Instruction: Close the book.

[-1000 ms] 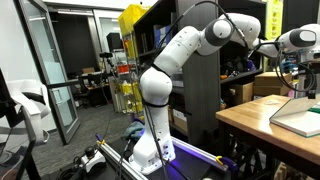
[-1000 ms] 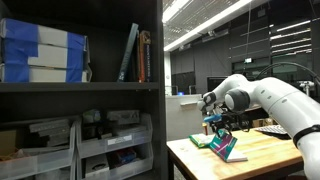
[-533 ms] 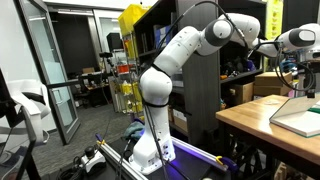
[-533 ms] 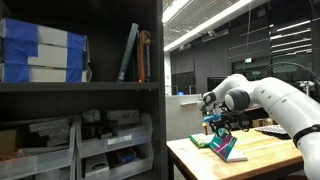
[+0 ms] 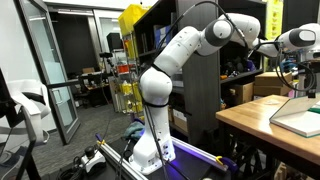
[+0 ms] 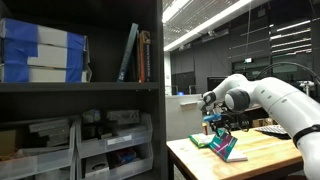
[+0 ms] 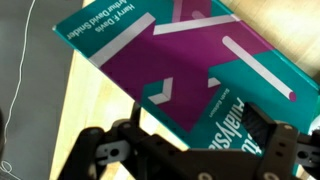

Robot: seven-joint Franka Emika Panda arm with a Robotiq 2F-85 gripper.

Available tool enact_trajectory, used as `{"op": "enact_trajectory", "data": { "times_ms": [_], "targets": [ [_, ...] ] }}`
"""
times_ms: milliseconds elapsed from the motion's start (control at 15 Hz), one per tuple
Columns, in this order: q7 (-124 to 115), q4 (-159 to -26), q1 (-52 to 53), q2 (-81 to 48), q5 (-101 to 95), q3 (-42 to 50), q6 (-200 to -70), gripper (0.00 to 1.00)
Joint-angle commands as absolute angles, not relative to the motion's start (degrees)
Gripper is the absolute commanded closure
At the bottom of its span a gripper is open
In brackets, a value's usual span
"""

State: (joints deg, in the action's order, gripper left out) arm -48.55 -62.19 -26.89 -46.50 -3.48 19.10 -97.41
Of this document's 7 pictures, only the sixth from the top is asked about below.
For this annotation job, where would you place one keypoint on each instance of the blue small box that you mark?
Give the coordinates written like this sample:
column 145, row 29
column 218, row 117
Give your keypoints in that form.
column 125, row 156

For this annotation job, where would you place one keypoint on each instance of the orange spine book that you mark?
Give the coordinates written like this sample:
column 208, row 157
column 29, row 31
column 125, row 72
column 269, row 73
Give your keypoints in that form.
column 141, row 60

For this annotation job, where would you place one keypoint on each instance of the thin teal book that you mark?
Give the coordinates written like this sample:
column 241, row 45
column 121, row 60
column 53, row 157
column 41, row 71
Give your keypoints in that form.
column 127, row 51

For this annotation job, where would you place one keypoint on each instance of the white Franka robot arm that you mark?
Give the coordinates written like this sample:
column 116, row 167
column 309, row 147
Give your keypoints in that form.
column 283, row 100

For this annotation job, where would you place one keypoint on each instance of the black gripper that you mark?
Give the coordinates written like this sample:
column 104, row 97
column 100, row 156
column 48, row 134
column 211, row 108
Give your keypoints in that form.
column 220, row 124

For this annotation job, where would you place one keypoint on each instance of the large clear plastic bin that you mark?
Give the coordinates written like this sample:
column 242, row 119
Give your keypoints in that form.
column 38, row 163

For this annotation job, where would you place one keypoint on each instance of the grey rectangular box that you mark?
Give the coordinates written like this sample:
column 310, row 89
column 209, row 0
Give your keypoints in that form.
column 122, row 116

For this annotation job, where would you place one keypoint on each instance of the small greenish box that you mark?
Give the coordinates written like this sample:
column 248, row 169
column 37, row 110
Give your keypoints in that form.
column 91, row 116

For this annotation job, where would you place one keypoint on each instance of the grey flat boxes stack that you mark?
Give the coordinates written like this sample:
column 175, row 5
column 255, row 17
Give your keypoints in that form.
column 50, row 130

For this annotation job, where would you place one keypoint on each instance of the book with teal cover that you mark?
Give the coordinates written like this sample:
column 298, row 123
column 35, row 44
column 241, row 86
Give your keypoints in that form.
column 223, row 146

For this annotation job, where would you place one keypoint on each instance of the dark book brown top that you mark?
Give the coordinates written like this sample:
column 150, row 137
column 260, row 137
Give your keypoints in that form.
column 147, row 58

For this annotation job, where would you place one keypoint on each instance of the black bookshelf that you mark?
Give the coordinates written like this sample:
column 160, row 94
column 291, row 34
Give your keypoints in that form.
column 100, row 96

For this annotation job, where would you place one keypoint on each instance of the clear bin with white label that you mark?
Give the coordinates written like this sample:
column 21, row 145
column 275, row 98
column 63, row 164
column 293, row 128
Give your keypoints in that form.
column 115, row 145

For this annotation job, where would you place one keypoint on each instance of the brown cardboard box in bin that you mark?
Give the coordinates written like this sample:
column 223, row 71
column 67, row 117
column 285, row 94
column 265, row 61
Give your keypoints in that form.
column 7, row 141

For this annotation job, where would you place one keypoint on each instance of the white box black circle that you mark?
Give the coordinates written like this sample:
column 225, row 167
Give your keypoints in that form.
column 96, row 165

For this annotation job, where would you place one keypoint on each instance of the long ceiling light strip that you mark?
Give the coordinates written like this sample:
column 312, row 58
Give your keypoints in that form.
column 213, row 22

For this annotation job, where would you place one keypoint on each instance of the clear plastic storage bin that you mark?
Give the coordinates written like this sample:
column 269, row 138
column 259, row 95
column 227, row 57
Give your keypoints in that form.
column 133, row 168

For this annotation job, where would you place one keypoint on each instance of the green white packet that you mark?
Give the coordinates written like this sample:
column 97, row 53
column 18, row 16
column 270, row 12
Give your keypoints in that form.
column 201, row 140

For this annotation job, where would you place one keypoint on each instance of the blue white paper ream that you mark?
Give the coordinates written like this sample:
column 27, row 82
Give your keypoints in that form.
column 51, row 35
column 48, row 56
column 46, row 75

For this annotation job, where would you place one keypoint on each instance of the checkerboard calibration board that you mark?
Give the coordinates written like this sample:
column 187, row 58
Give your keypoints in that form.
column 270, row 129

